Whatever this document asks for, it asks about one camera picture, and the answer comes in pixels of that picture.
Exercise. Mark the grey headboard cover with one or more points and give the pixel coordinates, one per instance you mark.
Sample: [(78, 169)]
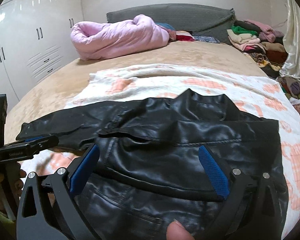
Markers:
[(200, 20)]

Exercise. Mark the right hand thumb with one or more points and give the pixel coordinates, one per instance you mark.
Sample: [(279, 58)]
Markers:
[(176, 231)]

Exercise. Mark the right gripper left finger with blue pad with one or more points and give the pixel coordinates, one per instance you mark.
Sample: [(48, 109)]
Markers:
[(47, 208)]

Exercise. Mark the pile of folded clothes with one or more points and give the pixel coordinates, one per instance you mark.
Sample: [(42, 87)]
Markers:
[(260, 42)]

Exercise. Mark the tan bed sheet mattress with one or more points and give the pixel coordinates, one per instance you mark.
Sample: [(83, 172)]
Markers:
[(53, 92)]

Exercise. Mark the small clothes near pillow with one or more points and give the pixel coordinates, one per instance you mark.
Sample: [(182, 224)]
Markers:
[(184, 35)]

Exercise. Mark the left hand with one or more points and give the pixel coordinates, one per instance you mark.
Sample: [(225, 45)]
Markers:
[(10, 187)]

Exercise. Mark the bag of clothes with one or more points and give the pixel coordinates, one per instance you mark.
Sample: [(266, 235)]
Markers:
[(291, 88)]

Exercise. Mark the black leather jacket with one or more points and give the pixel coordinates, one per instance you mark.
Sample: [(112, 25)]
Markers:
[(148, 173)]

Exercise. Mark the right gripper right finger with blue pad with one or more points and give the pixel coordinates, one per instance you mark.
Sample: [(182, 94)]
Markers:
[(250, 207)]

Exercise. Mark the cream satin curtain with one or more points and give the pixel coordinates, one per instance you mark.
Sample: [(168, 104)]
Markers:
[(291, 42)]

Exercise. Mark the pink quilted duvet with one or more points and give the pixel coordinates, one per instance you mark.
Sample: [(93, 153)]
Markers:
[(100, 41)]

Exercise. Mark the white wardrobe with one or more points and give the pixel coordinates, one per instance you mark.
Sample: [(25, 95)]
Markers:
[(34, 42)]

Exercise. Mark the white and orange fleece blanket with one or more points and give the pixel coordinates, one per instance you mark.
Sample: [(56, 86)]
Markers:
[(256, 95)]

